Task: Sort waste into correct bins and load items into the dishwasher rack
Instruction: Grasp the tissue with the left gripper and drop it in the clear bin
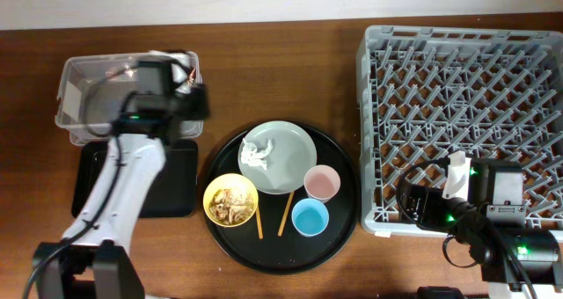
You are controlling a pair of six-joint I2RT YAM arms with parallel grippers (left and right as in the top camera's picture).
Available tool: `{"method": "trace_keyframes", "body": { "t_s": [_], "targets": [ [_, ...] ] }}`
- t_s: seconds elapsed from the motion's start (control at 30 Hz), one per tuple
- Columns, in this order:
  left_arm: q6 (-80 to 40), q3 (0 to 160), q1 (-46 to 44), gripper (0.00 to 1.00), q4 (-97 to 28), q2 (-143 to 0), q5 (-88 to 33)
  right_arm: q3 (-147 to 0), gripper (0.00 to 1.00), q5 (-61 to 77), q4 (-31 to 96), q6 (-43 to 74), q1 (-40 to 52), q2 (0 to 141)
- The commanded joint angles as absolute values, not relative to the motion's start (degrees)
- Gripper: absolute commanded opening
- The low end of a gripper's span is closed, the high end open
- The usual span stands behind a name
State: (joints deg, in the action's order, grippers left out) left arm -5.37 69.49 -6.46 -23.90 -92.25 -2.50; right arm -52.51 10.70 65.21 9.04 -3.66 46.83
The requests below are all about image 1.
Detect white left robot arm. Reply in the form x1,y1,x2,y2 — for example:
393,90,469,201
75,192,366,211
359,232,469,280
22,84,210,298

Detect right wooden chopstick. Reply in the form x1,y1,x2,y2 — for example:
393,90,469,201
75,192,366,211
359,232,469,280
277,191,295,237

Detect wooden chopstick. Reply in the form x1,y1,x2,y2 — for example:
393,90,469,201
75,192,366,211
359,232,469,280
277,191,295,237
255,205,264,240

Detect grey plate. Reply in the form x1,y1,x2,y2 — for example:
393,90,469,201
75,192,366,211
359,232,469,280
238,120,317,194

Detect yellow bowl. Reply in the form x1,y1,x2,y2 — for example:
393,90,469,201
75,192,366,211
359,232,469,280
203,173,259,228

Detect food scraps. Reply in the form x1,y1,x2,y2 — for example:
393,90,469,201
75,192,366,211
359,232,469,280
208,189,254,226

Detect blue cup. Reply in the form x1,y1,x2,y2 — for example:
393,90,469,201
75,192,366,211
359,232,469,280
291,198,330,237

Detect black rectangular tray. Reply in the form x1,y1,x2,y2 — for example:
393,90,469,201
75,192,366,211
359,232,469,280
71,139,198,218

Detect grey dishwasher rack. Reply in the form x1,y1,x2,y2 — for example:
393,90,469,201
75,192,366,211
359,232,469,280
356,26,562,237

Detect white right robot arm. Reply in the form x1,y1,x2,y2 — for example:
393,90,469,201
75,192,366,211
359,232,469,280
397,181,562,298

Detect left wooden chopstick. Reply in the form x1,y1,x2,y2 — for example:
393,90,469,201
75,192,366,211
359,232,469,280
255,205,264,240

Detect clear plastic waste bin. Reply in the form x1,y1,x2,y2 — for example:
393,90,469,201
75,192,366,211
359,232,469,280
55,50,203,146

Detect small crumpled white napkin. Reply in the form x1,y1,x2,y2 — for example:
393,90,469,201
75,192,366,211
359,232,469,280
240,139,274,171

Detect pink cup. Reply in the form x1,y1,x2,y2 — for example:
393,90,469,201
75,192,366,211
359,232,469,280
303,164,341,203

